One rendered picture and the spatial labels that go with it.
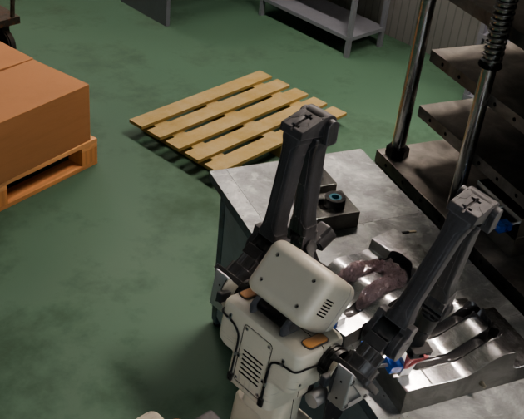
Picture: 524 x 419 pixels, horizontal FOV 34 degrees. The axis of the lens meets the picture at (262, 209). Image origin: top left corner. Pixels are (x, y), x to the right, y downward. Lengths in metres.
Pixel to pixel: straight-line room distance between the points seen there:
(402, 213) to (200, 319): 1.12
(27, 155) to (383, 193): 1.98
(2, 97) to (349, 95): 2.48
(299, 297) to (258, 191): 1.37
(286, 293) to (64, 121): 2.84
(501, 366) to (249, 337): 0.87
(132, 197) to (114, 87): 1.31
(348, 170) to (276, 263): 1.53
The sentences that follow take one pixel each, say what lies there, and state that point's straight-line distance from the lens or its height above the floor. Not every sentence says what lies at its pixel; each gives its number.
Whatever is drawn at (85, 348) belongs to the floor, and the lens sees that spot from 3.82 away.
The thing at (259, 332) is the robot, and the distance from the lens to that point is 2.10.
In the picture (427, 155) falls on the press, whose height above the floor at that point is 0.79.
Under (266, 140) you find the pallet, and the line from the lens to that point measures 5.13.
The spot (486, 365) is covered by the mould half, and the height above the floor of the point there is 0.91.
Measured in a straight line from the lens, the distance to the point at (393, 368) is 2.49.
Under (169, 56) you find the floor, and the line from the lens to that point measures 6.32.
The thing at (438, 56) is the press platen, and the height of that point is 1.29.
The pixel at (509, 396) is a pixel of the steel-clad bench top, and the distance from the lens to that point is 2.73.
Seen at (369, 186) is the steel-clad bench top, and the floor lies 0.80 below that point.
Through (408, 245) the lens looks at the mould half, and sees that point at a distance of 3.01.
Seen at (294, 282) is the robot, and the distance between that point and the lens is 2.06.
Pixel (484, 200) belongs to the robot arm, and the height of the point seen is 1.58.
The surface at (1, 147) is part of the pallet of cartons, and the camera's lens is 4.47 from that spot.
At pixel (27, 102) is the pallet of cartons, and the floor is 0.51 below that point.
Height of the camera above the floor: 2.63
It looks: 34 degrees down
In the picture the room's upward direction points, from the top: 6 degrees clockwise
